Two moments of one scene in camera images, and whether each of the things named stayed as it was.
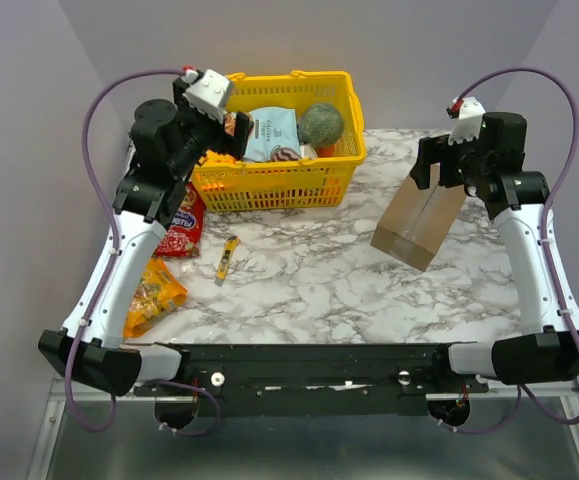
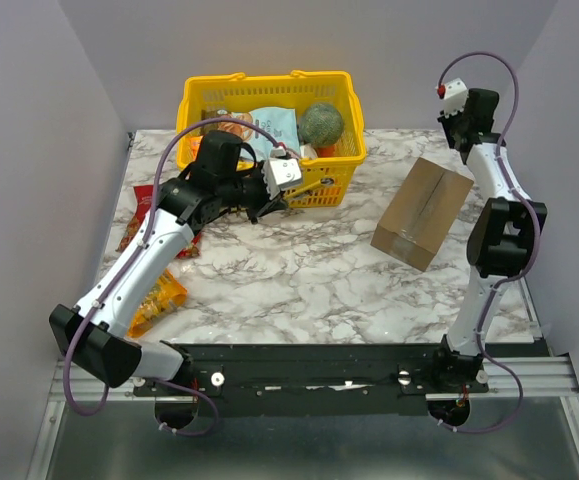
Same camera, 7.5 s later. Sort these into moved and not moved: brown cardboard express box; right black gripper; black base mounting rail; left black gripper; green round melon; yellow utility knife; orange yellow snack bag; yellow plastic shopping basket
Moved: yellow utility knife; right black gripper; left black gripper
Not moved: black base mounting rail; yellow plastic shopping basket; brown cardboard express box; green round melon; orange yellow snack bag
